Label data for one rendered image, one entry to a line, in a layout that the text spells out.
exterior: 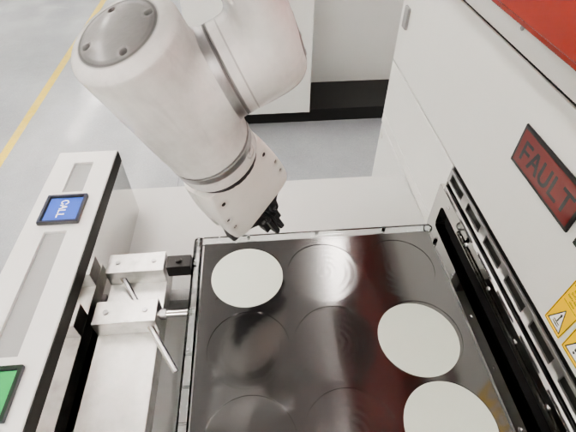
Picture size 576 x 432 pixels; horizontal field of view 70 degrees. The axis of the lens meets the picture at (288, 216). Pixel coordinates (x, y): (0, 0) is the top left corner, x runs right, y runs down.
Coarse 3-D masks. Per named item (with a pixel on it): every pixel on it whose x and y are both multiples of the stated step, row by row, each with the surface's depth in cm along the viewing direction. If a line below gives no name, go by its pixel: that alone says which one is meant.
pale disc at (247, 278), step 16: (240, 256) 61; (256, 256) 61; (272, 256) 61; (224, 272) 59; (240, 272) 59; (256, 272) 59; (272, 272) 59; (224, 288) 57; (240, 288) 57; (256, 288) 57; (272, 288) 57; (240, 304) 55; (256, 304) 55
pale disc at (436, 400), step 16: (432, 384) 48; (448, 384) 48; (416, 400) 47; (432, 400) 47; (448, 400) 47; (464, 400) 47; (480, 400) 47; (416, 416) 45; (432, 416) 45; (448, 416) 45; (464, 416) 45; (480, 416) 45
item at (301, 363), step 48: (288, 240) 63; (336, 240) 63; (384, 240) 63; (288, 288) 57; (336, 288) 57; (384, 288) 57; (432, 288) 57; (240, 336) 52; (288, 336) 52; (336, 336) 52; (240, 384) 48; (288, 384) 48; (336, 384) 48; (384, 384) 48; (480, 384) 48
